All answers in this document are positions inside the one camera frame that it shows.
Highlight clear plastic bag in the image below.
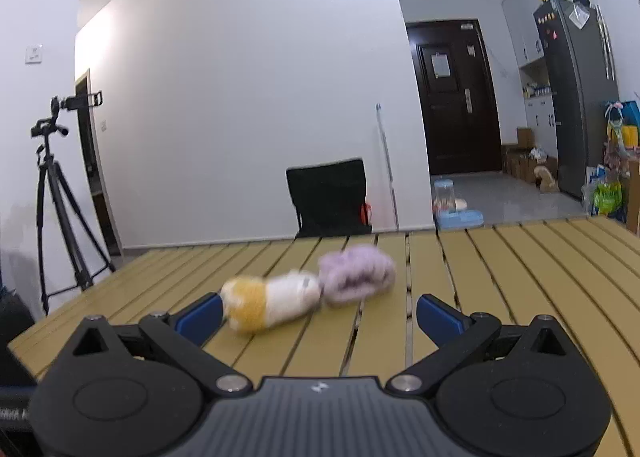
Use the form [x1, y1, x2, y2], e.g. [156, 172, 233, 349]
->
[564, 1, 594, 31]

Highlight green packet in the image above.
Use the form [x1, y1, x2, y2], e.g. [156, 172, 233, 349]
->
[593, 182, 624, 217]

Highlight yellow white plush toy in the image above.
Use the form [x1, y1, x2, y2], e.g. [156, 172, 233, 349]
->
[220, 271, 324, 335]

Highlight blue gift bag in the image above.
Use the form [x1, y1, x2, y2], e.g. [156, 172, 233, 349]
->
[604, 100, 640, 128]

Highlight purple fluffy headband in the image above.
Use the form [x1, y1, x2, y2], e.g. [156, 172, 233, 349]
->
[318, 244, 398, 308]

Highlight black bag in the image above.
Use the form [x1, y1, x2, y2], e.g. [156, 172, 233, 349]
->
[0, 291, 39, 387]

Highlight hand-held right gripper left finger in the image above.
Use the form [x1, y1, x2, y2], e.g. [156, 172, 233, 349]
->
[72, 293, 254, 396]

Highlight cardboard boxes on floor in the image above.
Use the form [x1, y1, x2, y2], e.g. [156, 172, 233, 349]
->
[502, 127, 559, 183]

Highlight black phone clamp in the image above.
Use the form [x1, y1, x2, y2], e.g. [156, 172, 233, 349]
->
[49, 90, 104, 113]

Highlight large cardboard box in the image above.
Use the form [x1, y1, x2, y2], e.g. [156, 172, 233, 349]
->
[624, 157, 640, 236]

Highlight white mop pole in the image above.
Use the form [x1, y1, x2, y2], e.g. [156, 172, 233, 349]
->
[374, 103, 400, 231]

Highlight yellow gift bag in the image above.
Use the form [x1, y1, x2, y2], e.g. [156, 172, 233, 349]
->
[607, 124, 639, 148]

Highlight white lower cabinet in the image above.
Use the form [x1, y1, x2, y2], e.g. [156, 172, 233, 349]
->
[524, 97, 559, 161]

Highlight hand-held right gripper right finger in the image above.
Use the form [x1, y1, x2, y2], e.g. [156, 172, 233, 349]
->
[387, 293, 569, 396]

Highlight white upper cabinet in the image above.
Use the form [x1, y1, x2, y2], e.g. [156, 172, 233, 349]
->
[501, 0, 552, 69]

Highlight grey refrigerator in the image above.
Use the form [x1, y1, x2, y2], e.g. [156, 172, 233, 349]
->
[532, 0, 621, 203]

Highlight clear pet water dispenser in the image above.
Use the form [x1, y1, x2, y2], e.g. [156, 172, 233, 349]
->
[432, 178, 485, 231]

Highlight black camera tripod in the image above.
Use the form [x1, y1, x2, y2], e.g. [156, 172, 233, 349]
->
[30, 112, 117, 316]

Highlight white cabinet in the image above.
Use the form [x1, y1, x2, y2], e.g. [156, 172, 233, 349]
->
[524, 97, 559, 161]
[501, 0, 552, 69]

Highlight black chair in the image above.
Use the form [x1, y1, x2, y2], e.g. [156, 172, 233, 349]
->
[286, 157, 374, 239]

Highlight beige plush dog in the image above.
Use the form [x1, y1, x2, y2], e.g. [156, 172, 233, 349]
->
[532, 164, 560, 194]

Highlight dark wooden door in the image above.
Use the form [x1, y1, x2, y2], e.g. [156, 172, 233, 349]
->
[405, 20, 503, 177]

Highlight dark wooden door frame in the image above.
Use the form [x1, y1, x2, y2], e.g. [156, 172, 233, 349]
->
[74, 69, 122, 258]

